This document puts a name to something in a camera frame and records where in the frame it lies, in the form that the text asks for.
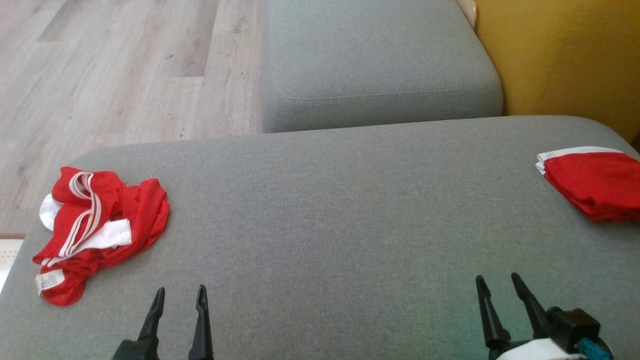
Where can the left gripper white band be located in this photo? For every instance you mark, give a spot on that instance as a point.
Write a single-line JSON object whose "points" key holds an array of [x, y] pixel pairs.
{"points": [[137, 351]]}

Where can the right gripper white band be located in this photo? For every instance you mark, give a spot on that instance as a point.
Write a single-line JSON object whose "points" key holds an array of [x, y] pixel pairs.
{"points": [[530, 351]]}

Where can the white floor mat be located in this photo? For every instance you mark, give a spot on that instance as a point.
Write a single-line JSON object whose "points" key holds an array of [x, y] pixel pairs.
{"points": [[9, 257]]}

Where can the large grey sofa seat cushion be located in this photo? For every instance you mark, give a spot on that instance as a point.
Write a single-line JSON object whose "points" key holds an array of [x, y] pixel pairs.
{"points": [[325, 225]]}

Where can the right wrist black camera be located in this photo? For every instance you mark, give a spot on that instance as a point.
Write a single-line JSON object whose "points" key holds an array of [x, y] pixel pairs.
{"points": [[575, 325]]}

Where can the folded red white garment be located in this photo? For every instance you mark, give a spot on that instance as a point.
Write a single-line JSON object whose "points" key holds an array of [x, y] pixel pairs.
{"points": [[595, 185]]}

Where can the red white basketball jersey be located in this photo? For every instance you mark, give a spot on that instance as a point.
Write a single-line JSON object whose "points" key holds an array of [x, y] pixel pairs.
{"points": [[145, 210]]}

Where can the small grey sofa cushion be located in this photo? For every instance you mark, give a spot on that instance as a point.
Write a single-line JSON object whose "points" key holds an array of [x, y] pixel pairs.
{"points": [[375, 60]]}

